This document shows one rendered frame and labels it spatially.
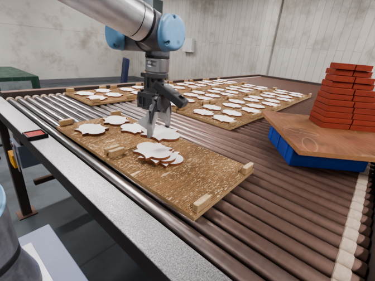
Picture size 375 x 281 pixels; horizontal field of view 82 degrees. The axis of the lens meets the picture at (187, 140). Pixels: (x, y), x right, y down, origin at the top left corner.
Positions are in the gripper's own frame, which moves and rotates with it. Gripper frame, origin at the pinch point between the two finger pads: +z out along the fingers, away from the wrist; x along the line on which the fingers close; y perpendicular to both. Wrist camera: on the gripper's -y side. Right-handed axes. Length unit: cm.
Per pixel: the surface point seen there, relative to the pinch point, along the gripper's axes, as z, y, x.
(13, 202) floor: 104, 151, -10
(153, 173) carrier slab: 10.4, -3.9, 8.9
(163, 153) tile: 6.8, -2.4, 1.3
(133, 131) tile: 9.1, 23.5, -13.5
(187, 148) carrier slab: 10.2, -4.2, -14.4
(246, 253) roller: 12.3, -37.8, 21.9
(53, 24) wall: -60, 622, -386
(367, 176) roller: 11, -71, -37
